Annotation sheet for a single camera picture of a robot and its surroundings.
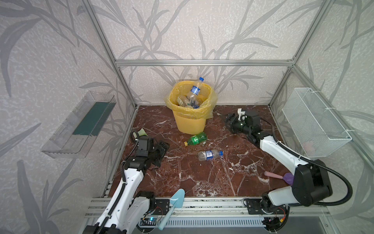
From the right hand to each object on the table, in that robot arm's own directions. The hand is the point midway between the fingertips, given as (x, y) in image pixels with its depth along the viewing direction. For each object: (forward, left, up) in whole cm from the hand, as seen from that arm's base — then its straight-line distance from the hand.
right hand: (221, 114), depth 82 cm
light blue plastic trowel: (-40, +26, -23) cm, 53 cm away
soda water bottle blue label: (+18, +16, -10) cm, 26 cm away
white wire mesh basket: (-19, -39, +9) cm, 45 cm away
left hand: (-14, +29, -8) cm, 34 cm away
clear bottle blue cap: (+16, +15, +3) cm, 22 cm away
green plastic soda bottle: (-5, +15, -19) cm, 25 cm away
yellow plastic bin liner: (+19, +27, -2) cm, 33 cm away
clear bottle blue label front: (-16, +7, -19) cm, 26 cm away
